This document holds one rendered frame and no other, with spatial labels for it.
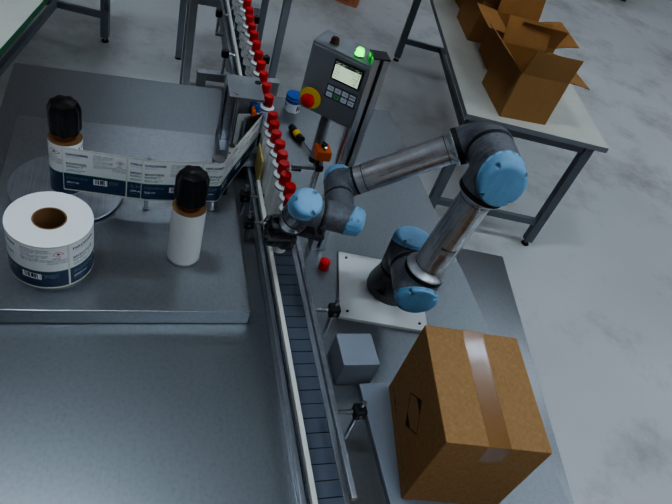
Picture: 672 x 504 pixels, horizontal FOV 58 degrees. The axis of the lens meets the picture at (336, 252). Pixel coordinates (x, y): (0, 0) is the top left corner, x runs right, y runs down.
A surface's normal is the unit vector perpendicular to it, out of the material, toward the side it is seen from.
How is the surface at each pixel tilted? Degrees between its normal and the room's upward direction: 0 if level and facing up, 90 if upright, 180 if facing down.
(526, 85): 90
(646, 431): 0
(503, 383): 0
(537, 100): 91
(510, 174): 83
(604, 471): 0
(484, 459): 90
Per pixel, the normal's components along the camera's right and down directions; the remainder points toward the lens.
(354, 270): 0.26, -0.70
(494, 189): 0.09, 0.60
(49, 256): 0.33, 0.72
